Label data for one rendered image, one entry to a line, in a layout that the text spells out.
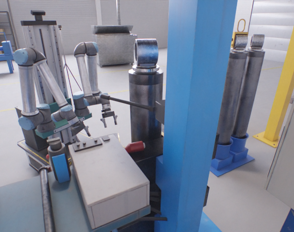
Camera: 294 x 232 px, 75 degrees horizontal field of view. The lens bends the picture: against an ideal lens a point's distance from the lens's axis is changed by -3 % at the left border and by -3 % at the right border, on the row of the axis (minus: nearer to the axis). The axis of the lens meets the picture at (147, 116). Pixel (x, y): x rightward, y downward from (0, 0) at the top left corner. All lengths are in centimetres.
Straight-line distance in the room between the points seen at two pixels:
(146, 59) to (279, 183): 85
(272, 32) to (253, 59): 1040
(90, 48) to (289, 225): 210
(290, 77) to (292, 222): 263
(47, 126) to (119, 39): 731
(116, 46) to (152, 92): 804
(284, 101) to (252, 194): 155
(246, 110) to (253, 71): 49
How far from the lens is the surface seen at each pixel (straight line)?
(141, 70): 116
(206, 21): 73
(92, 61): 231
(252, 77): 261
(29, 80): 196
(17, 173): 309
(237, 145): 293
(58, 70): 244
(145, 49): 115
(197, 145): 89
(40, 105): 226
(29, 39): 229
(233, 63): 232
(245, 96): 266
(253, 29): 1355
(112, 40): 910
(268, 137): 379
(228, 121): 252
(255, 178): 288
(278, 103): 356
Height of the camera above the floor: 173
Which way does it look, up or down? 25 degrees down
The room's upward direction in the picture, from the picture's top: straight up
